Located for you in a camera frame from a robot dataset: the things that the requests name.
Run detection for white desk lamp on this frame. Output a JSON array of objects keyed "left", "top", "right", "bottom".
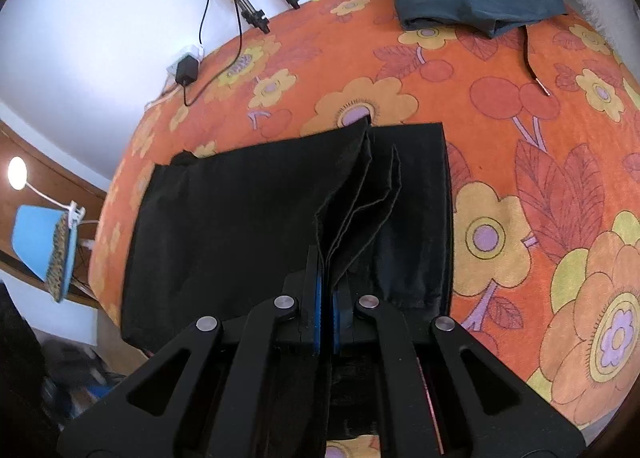
[{"left": 6, "top": 155, "right": 87, "bottom": 225}]

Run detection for brown wooden board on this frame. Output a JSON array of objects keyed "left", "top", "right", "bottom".
[{"left": 0, "top": 118, "right": 115, "bottom": 310}]

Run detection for orange floral blanket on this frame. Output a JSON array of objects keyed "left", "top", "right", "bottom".
[{"left": 87, "top": 0, "right": 640, "bottom": 458}]

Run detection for white power strip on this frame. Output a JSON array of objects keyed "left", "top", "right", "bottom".
[{"left": 167, "top": 43, "right": 206, "bottom": 77}]

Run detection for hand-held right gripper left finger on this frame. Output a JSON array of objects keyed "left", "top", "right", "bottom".
[{"left": 57, "top": 244, "right": 326, "bottom": 458}]

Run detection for blue chair with cushion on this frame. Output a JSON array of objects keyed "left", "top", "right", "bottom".
[{"left": 12, "top": 204, "right": 82, "bottom": 305}]

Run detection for black pants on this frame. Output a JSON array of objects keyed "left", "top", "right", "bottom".
[{"left": 120, "top": 117, "right": 457, "bottom": 458}]

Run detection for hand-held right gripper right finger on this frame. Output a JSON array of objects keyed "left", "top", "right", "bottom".
[{"left": 330, "top": 271, "right": 587, "bottom": 458}]

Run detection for black charger adapter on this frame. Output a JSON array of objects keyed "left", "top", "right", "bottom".
[{"left": 175, "top": 55, "right": 200, "bottom": 87}]

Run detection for black charger cable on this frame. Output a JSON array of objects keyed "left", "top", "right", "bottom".
[{"left": 182, "top": 0, "right": 244, "bottom": 108}]

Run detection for white power strip cable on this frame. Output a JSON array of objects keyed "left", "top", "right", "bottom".
[{"left": 143, "top": 83, "right": 181, "bottom": 112}]

